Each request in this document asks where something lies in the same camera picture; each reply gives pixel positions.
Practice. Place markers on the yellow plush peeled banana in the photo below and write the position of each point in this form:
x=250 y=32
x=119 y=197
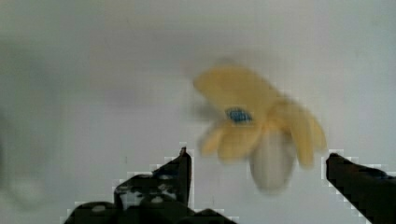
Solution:
x=260 y=124

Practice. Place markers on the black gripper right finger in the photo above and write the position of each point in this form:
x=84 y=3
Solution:
x=371 y=191

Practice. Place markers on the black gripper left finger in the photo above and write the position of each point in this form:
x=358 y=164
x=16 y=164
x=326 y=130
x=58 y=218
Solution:
x=159 y=197

